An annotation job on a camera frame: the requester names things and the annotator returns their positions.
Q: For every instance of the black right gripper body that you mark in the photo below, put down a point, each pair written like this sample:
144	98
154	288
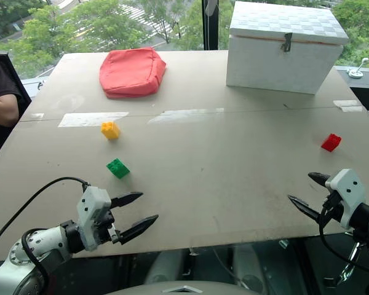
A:
333	205

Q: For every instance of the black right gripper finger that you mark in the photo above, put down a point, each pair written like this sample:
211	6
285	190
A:
304	207
318	178

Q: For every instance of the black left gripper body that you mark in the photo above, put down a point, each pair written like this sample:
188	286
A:
106	225

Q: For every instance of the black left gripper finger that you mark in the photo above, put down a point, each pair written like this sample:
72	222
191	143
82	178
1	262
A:
138	228
126	199

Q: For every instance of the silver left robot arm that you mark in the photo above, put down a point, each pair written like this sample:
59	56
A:
27	246

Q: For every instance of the green toy brick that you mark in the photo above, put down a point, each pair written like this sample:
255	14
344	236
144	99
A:
118	168

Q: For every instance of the red toy brick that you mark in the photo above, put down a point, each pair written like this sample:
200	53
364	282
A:
331	142

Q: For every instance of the yellow toy brick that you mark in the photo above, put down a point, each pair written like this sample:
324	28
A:
110	130

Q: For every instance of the silver robot torso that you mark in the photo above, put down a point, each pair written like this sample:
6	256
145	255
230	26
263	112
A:
184	289

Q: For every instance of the red fabric pouch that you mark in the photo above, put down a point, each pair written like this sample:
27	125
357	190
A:
131	72

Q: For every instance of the white woven lidded box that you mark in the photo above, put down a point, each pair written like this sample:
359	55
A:
283	46

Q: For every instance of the person in dark shirt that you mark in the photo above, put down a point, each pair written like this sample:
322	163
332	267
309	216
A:
1	101

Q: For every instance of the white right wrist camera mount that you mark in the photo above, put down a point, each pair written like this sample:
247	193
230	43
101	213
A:
347	193

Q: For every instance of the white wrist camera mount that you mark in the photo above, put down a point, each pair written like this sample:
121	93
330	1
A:
91	212
347	193

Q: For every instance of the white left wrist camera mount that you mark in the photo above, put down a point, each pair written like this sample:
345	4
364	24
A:
91	212

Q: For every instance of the black window frame post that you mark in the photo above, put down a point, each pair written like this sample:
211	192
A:
210	24

